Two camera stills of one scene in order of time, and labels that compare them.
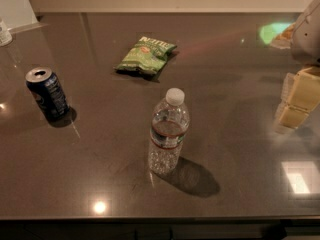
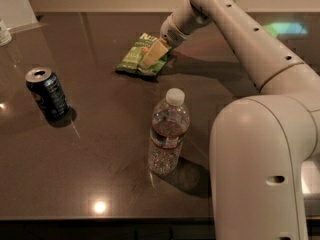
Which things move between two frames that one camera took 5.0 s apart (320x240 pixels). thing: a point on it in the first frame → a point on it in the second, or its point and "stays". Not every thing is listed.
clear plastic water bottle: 170,123 stays
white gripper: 307,39 → 171,31
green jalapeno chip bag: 148,54 stays
